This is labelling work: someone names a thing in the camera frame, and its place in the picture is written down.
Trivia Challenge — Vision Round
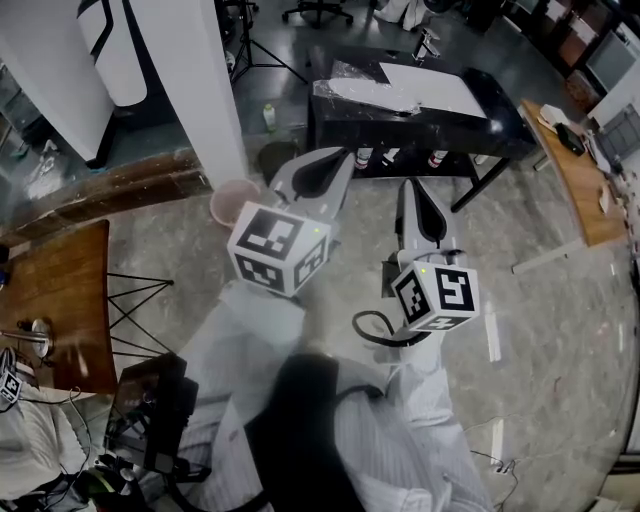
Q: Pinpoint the white machine with black stripe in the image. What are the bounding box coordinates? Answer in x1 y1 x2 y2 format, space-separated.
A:
0 0 149 169

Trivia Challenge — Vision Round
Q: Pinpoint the black office chair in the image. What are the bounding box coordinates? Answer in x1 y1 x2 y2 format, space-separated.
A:
281 0 355 30

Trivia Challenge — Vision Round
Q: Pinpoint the white small box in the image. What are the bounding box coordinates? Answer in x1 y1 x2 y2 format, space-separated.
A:
538 103 572 128

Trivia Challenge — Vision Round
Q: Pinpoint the dark round bin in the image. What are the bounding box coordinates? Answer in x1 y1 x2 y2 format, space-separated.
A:
256 140 302 187

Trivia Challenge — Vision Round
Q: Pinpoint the black tripod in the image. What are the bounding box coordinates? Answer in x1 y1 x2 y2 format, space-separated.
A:
227 0 309 87

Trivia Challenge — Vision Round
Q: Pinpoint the metal cup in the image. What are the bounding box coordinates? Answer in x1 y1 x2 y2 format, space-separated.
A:
16 316 57 359

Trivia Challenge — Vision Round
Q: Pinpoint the chrome faucet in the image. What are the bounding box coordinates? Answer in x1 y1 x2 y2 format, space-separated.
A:
411 27 444 62

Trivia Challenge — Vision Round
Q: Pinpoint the person's white striped clothing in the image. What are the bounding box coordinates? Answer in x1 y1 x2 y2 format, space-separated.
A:
174 349 496 512

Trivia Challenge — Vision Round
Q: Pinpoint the pink plastic bucket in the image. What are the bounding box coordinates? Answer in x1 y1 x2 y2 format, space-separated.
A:
209 179 263 231

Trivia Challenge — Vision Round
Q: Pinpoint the clear plastic bag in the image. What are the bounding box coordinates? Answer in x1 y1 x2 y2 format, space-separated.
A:
312 58 427 117

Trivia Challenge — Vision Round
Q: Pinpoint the black equipment case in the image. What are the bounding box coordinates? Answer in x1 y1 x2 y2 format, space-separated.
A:
103 351 200 475

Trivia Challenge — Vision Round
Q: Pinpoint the white crumpled cloth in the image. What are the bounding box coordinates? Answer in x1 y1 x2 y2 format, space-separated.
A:
0 383 97 502

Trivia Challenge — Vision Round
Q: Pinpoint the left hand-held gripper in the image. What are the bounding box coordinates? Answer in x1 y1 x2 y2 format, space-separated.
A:
227 146 358 299

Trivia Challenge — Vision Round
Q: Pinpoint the person's left forearm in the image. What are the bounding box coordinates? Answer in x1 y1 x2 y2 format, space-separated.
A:
197 278 309 406

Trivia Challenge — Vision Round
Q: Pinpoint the black small device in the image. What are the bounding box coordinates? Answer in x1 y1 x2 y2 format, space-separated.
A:
554 121 590 158

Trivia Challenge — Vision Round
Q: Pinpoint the black glossy table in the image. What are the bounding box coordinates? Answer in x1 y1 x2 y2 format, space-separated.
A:
304 45 539 213

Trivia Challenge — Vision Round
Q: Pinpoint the white flat board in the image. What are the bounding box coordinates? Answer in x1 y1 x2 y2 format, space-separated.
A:
378 61 489 120

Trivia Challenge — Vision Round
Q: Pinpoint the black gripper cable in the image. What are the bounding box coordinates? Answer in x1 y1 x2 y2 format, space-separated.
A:
353 309 432 349

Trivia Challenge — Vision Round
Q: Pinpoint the light wooden desk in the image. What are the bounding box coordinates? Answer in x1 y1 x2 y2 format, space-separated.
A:
511 97 630 275

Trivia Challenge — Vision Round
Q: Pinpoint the dark wooden table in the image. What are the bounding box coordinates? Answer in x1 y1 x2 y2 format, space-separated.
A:
0 218 176 396

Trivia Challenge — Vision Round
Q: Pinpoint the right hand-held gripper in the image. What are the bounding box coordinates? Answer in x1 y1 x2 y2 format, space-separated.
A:
381 177 481 347

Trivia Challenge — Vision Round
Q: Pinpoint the person's right forearm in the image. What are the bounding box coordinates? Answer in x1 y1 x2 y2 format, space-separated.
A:
385 327 464 431

